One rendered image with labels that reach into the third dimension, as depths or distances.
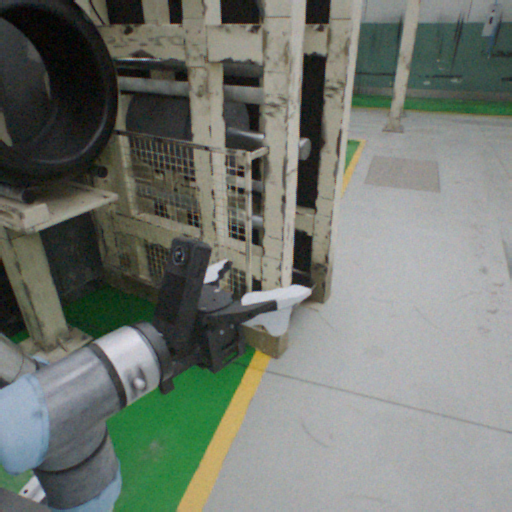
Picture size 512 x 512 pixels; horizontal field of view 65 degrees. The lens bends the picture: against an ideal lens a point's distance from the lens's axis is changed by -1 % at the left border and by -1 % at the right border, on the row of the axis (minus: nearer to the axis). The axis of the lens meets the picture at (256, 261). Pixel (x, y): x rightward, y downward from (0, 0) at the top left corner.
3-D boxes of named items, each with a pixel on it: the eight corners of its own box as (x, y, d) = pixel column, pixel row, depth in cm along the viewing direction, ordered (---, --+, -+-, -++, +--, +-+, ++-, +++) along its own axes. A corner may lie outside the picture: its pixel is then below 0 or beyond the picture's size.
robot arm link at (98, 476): (93, 435, 53) (74, 376, 48) (138, 496, 46) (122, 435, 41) (31, 476, 48) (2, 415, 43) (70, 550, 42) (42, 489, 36)
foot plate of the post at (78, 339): (11, 350, 195) (9, 344, 193) (60, 320, 214) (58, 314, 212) (44, 372, 182) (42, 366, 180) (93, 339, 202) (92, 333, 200)
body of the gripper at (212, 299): (213, 329, 56) (137, 375, 49) (204, 274, 53) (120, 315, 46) (251, 351, 51) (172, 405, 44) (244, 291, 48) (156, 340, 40)
